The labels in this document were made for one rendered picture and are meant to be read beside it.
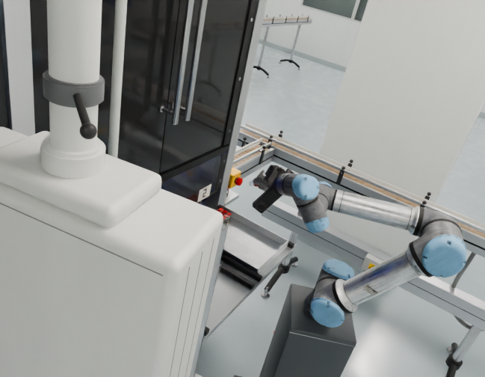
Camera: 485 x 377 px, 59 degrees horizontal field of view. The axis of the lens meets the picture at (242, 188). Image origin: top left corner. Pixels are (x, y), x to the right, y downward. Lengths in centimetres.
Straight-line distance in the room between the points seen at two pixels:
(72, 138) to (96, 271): 21
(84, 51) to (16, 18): 36
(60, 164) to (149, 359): 34
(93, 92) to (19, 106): 40
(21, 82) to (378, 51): 231
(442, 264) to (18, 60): 118
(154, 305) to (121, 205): 16
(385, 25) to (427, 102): 54
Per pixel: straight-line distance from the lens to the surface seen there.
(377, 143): 304
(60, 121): 70
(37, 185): 72
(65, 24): 65
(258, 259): 175
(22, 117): 106
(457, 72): 287
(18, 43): 101
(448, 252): 134
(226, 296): 156
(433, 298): 270
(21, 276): 84
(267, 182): 147
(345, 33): 991
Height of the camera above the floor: 195
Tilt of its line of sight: 29 degrees down
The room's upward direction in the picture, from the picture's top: 13 degrees clockwise
